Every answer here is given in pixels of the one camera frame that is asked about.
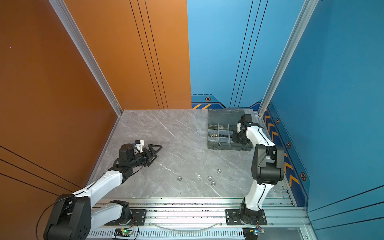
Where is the right aluminium frame post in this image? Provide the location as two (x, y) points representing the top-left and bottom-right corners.
(258, 0), (319, 117)

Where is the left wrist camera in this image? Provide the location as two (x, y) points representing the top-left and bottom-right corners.
(134, 140), (145, 153)

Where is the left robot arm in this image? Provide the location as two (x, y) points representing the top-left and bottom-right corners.
(43, 140), (163, 240)

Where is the clear plastic organizer box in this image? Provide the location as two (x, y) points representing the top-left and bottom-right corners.
(207, 109), (253, 151)

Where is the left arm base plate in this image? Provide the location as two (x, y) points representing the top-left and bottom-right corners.
(105, 209), (147, 227)

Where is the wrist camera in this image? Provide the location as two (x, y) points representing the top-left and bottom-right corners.
(134, 140), (145, 153)
(237, 122), (242, 133)

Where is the aluminium frame post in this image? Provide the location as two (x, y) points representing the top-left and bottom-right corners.
(258, 0), (319, 117)
(49, 0), (123, 118)

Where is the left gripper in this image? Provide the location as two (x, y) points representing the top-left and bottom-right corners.
(129, 144), (162, 170)

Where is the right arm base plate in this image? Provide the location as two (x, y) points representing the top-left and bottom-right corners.
(225, 209), (268, 226)

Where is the right circuit board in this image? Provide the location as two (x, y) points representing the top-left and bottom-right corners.
(243, 228), (265, 240)

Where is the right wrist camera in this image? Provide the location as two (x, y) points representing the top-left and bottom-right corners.
(237, 122), (242, 133)

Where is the left circuit board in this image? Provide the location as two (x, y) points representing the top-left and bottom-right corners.
(113, 228), (134, 239)

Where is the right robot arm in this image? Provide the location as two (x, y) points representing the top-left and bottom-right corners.
(233, 115), (285, 225)

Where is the front aluminium rail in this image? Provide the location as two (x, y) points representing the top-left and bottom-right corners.
(87, 193), (317, 240)

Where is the left aluminium frame post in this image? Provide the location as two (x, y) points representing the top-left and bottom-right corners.
(49, 0), (123, 118)

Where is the circuit board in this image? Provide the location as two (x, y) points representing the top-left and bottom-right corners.
(113, 228), (134, 239)
(243, 228), (265, 240)

